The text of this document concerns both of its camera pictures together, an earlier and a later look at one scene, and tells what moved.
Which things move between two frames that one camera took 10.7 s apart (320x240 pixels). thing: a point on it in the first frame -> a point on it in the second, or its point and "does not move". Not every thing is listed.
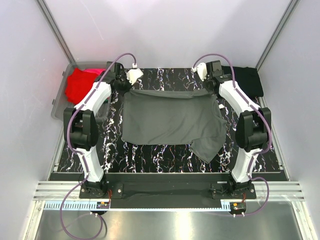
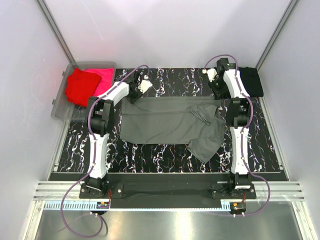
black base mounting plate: [168, 195] does not move
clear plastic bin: [61, 101] does not move
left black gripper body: [122, 83] -> [133, 96]
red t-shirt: [78, 84] does not move
